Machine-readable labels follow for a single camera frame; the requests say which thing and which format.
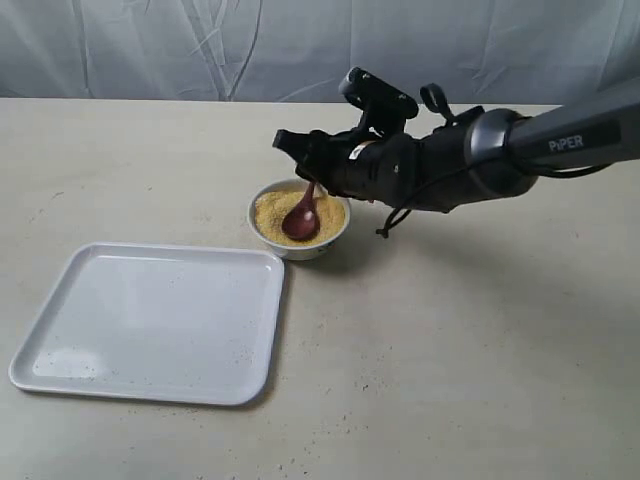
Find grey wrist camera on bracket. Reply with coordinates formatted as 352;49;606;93
339;67;419;138

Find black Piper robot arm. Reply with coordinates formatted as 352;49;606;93
273;82;639;213

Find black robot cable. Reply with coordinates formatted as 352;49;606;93
375;82;611;238

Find white rectangular plastic tray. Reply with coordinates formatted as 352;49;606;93
8;243;285;407

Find dark red wooden spoon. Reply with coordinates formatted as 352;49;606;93
281;182;320;241

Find white ceramic bowl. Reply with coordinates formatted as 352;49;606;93
248;179;351;261

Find yellow grains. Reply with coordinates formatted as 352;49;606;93
254;190;346;247

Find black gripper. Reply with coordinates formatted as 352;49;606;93
272;129;422;205

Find grey backdrop curtain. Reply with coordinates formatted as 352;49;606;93
1;0;639;104

